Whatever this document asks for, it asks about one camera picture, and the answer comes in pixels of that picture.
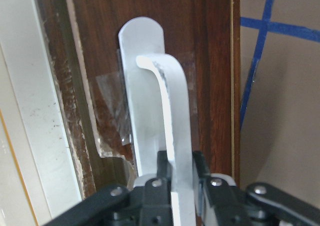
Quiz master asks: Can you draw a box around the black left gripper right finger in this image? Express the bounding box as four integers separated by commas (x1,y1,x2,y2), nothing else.
192,151,211,216

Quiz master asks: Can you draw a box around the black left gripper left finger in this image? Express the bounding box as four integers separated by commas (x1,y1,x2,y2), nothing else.
156,150,172,185

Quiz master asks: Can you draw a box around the white drawer handle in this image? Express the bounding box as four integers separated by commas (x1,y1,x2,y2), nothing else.
118,16,196,226

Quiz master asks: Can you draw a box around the dark brown wooden drawer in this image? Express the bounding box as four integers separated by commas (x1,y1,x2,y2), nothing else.
36,0,240,199

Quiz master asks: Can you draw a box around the cream plastic storage box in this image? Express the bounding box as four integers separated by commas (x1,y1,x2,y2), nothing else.
0,0,82,224

